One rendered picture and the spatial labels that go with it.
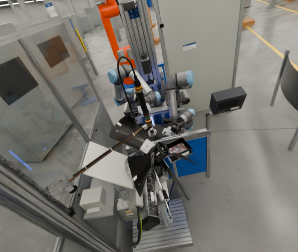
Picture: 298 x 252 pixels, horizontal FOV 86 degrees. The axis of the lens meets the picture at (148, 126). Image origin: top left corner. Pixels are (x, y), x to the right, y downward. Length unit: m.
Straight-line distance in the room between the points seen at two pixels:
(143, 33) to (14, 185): 1.59
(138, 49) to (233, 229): 2.12
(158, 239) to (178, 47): 2.55
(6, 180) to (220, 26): 2.88
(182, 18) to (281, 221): 2.69
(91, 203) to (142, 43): 1.54
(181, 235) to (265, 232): 0.83
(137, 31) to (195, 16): 1.17
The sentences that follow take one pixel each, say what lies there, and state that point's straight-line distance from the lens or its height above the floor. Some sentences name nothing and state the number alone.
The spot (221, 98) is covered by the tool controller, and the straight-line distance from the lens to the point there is 1.52.
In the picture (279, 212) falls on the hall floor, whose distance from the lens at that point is 2.36.
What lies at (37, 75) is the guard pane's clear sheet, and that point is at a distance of 1.48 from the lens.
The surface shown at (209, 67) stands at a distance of 3.07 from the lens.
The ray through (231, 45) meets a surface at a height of 1.13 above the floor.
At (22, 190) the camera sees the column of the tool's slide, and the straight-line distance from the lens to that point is 0.92.
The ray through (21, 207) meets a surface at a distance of 1.12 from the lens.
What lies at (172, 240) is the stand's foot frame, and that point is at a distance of 2.05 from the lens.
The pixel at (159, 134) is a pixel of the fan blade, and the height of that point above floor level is 1.19.
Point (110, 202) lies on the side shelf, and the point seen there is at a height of 0.86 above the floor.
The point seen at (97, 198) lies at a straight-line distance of 1.38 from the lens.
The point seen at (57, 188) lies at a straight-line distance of 0.97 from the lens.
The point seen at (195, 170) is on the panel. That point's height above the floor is 0.18.
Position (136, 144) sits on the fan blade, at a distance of 1.11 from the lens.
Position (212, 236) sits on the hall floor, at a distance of 2.13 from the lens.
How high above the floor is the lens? 2.05
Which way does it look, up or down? 39 degrees down
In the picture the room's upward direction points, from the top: 17 degrees counter-clockwise
